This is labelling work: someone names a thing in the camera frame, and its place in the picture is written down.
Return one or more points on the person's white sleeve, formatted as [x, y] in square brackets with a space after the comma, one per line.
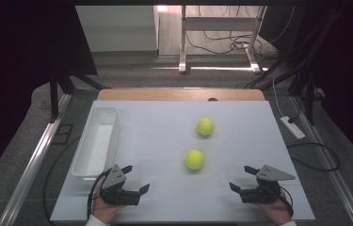
[96, 222]
[288, 223]

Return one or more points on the person's left hand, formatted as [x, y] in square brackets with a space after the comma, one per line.
[105, 212]

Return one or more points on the white desk frame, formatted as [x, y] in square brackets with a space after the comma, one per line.
[219, 23]

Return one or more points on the white plastic bin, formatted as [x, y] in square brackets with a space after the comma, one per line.
[97, 147]

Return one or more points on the white board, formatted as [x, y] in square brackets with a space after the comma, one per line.
[164, 188]

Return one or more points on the white cabinet panel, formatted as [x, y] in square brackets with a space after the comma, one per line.
[117, 28]

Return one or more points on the white power strip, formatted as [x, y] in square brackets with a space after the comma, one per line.
[292, 127]

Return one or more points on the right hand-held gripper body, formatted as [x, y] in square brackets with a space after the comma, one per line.
[260, 195]

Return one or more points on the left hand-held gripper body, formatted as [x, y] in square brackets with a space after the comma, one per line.
[119, 197]

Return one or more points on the person's right white sleeve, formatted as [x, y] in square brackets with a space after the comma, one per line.
[288, 223]

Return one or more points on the black table grommet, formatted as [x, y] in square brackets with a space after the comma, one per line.
[212, 99]

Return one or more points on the yellow tennis ball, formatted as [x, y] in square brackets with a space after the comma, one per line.
[205, 126]
[194, 159]

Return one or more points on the person's left white sleeve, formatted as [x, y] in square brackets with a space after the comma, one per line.
[96, 222]

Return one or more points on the person's right hand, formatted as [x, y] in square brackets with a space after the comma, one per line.
[276, 212]

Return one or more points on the wooden table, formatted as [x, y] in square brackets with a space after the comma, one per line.
[180, 94]

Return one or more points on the metal floor rail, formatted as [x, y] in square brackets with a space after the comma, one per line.
[331, 175]
[29, 172]

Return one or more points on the black metal stand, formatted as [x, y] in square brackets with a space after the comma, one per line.
[54, 94]
[309, 97]

